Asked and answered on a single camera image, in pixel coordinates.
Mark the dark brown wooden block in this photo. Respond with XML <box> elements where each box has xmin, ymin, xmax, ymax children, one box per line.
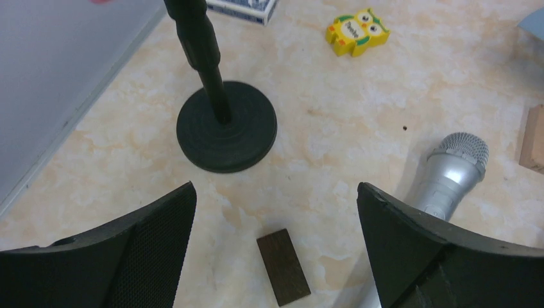
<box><xmin>257</xmin><ymin>228</ymin><xmax>311</xmax><ymax>307</ymax></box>

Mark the small grey picture card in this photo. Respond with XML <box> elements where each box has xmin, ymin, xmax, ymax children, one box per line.
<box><xmin>206</xmin><ymin>0</ymin><xmax>279</xmax><ymax>26</ymax></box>

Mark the small wooden block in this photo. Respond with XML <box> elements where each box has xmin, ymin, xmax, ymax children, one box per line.
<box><xmin>519</xmin><ymin>105</ymin><xmax>543</xmax><ymax>174</ymax></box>

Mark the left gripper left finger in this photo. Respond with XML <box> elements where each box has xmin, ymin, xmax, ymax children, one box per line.
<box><xmin>1</xmin><ymin>183</ymin><xmax>197</xmax><ymax>307</ymax></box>

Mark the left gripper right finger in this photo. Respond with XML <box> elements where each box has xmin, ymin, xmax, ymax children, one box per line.
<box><xmin>357</xmin><ymin>183</ymin><xmax>543</xmax><ymax>307</ymax></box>

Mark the light blue music stand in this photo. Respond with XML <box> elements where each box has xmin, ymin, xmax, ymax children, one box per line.
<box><xmin>517</xmin><ymin>7</ymin><xmax>544</xmax><ymax>40</ymax></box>

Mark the yellow owl toy block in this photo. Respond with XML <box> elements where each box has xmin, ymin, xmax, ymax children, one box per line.
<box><xmin>325</xmin><ymin>8</ymin><xmax>391</xmax><ymax>57</ymax></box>

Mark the pink microphone on stand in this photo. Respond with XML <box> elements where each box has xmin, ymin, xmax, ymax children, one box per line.
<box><xmin>165</xmin><ymin>1</ymin><xmax>278</xmax><ymax>173</ymax></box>

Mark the grey microphone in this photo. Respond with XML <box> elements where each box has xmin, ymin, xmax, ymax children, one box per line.
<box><xmin>339</xmin><ymin>132</ymin><xmax>490</xmax><ymax>308</ymax></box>

